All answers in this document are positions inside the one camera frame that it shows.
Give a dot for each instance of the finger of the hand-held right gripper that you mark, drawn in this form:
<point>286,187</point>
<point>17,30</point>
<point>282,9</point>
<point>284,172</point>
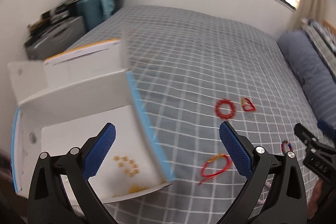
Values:
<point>304,133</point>
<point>326,127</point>

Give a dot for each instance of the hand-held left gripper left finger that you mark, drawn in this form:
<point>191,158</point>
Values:
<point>101,150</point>

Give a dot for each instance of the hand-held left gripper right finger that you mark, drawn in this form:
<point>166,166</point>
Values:
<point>236,150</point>

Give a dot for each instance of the white cardboard box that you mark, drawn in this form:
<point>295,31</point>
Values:
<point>78,98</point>

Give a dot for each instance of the person's right hand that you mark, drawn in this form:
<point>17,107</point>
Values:
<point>317,195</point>

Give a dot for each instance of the blue pillow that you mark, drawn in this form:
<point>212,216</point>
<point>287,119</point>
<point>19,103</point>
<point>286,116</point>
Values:
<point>307,66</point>

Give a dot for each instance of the patterned folded blanket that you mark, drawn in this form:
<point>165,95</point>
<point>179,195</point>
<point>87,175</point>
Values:
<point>320,33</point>

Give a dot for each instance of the grey checked bed sheet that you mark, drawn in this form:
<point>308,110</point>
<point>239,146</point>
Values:
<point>197,56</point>

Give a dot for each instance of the dark grey suitcase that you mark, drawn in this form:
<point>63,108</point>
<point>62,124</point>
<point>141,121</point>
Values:
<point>36,49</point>

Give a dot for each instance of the light grey suitcase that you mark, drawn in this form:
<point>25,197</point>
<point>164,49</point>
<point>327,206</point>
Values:
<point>67,32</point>

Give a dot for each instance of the teal suitcase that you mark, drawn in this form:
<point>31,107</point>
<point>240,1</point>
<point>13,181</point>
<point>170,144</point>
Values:
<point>90,12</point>

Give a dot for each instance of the light blue towel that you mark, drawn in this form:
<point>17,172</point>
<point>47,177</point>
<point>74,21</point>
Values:
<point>107,5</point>

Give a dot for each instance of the pile of dark gadgets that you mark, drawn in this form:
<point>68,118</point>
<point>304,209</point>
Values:
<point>60,10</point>

